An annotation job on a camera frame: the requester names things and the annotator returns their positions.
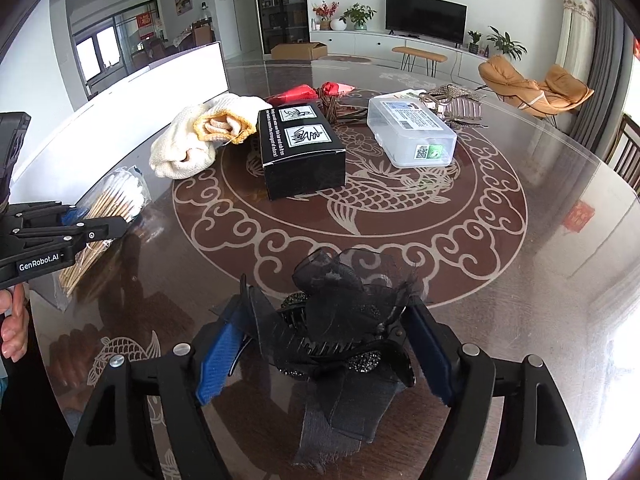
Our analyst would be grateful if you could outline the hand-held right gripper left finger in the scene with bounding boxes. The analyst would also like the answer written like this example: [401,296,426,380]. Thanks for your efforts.
[62,295,253,480]

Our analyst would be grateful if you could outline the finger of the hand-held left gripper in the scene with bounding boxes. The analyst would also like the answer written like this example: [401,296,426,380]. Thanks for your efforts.
[11,216,128,261]
[10,201,88,228]

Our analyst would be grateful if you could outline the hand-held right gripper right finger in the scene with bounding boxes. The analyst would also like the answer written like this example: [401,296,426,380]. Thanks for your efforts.
[405,297,588,480]

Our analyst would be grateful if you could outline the pack of cotton swabs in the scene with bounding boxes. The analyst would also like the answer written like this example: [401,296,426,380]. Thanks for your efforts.
[52,167,148,311]

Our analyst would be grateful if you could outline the black bow hair clip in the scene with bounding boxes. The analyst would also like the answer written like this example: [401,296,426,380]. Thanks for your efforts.
[240,246,426,471]

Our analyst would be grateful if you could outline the large white cardboard box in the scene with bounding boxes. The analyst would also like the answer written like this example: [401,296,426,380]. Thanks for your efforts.
[0,40,228,241]

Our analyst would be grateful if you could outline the black cardboard box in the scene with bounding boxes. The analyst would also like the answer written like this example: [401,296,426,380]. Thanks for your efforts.
[256,102,347,202]

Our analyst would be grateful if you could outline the clear plastic box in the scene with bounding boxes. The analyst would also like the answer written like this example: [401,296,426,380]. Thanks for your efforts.
[366,94,458,169]

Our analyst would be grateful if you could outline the red pouch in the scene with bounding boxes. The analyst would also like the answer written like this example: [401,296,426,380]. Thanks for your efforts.
[265,81,356,106]

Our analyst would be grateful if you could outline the brown rope coil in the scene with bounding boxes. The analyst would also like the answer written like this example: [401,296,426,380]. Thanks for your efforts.
[317,94,351,123]

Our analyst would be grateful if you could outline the person's left hand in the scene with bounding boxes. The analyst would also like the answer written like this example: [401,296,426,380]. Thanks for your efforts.
[0,282,31,362]

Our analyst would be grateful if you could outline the sliding glass door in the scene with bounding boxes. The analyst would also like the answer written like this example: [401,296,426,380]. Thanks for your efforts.
[72,0,163,83]

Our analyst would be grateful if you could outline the white door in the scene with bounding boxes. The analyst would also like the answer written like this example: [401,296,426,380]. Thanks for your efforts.
[229,0,256,56]

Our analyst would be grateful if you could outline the brown cardboard box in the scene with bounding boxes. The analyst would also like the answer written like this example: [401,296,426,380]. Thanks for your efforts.
[270,41,328,61]

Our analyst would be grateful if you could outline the wooden chair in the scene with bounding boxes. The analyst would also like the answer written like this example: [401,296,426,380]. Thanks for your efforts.
[605,112,640,191]

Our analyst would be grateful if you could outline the orange lounge chair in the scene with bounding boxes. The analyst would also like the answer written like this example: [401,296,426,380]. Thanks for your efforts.
[477,55,596,121]

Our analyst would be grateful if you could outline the dark glass display cabinet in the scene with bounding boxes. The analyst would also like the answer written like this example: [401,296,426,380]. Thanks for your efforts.
[252,0,307,56]

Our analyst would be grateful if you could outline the wooden bench with hairpin legs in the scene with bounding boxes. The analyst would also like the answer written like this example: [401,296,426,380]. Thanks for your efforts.
[391,46,447,77]

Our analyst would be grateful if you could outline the red flowers in vase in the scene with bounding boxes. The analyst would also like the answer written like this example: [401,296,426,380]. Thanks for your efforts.
[312,1,341,31]

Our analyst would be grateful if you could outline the large leafy potted plant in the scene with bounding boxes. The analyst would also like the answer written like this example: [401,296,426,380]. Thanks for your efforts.
[486,26,528,61]

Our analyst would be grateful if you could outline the white television cabinet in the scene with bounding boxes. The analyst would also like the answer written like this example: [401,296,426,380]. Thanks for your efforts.
[309,29,501,68]

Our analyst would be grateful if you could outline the grey curtain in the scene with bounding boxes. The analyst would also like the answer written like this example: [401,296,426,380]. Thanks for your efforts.
[575,0,640,153]

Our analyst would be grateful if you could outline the green potted plant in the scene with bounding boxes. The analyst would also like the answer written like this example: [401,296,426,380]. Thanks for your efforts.
[342,3,377,31]

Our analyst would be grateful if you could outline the black flat television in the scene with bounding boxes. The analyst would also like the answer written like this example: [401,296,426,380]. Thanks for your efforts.
[385,0,468,43]

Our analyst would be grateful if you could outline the white sheer curtain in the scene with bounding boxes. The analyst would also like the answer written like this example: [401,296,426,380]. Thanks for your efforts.
[555,0,598,91]

